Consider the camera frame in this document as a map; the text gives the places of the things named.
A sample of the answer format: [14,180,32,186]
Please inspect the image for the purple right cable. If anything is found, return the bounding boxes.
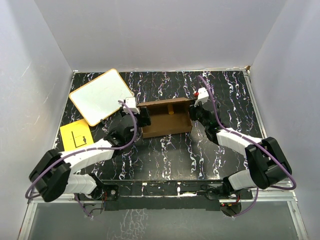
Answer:
[196,75,298,221]

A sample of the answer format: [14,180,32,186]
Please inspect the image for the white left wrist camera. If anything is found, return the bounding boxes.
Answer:
[123,96,140,114]

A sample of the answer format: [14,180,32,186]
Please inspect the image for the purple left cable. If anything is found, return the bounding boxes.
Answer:
[24,99,138,221]

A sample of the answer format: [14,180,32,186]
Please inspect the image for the whiteboard with orange frame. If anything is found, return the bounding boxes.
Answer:
[69,68,134,127]

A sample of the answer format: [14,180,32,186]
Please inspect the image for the aluminium rail frame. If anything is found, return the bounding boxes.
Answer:
[19,189,309,240]

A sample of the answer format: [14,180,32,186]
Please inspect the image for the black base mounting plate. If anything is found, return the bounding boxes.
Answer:
[77,180,253,212]

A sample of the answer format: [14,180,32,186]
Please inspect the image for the small yellow cylinder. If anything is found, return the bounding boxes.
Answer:
[167,104,175,115]

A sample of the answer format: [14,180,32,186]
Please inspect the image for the yellow notebook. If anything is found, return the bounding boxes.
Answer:
[59,119,94,151]

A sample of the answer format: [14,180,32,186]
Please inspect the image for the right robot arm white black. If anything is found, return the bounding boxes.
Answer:
[188,101,292,199]

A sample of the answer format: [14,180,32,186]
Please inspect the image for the purple cable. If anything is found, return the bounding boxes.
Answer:
[24,99,138,221]
[196,75,298,221]

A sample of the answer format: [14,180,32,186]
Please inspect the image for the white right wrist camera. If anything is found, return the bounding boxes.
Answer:
[194,87,209,107]

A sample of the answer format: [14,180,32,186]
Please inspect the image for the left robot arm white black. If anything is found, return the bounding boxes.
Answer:
[25,106,151,203]

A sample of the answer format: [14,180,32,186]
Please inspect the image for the brown cardboard box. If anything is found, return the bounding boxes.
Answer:
[138,97,193,139]

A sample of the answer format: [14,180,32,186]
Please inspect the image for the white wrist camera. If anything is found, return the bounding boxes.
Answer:
[123,96,140,114]
[194,87,209,107]

